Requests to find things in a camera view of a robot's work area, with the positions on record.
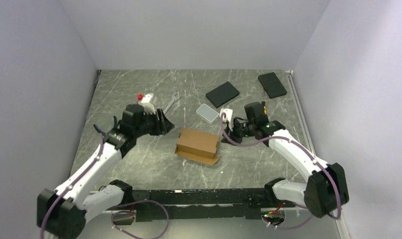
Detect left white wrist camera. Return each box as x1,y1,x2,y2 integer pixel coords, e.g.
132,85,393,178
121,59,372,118
137,93,157,114

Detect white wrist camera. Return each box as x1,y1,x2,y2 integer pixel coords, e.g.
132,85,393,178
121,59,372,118
219,108,233,129
137,93,157,114

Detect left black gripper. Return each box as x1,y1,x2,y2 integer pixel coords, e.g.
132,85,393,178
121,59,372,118
135,109,176,138

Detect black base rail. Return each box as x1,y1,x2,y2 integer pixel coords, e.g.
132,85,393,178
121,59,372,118
100,188,296,222

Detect brown cardboard box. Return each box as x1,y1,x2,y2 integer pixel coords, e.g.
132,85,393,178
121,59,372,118
175,127,220,165

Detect yellow black screwdriver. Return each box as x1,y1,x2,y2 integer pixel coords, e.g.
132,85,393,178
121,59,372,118
261,90,267,115

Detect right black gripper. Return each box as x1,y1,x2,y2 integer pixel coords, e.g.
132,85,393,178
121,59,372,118
221,118,256,146

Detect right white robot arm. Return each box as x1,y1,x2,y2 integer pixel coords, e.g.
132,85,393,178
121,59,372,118
219,102,349,220

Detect silver open-end wrench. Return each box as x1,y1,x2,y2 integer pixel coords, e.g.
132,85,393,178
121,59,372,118
163,92,181,114

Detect blue handled pliers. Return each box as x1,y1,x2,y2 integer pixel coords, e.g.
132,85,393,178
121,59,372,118
93,116,118,136

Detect black flat network switch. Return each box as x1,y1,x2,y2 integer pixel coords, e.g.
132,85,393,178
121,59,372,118
205,81,240,109

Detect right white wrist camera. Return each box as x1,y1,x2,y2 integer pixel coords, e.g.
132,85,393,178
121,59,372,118
219,108,233,129

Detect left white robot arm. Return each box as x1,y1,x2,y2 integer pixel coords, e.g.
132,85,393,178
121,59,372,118
37,104,175,239

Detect black ported switch box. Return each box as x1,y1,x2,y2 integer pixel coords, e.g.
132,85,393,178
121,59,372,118
257,72,287,99

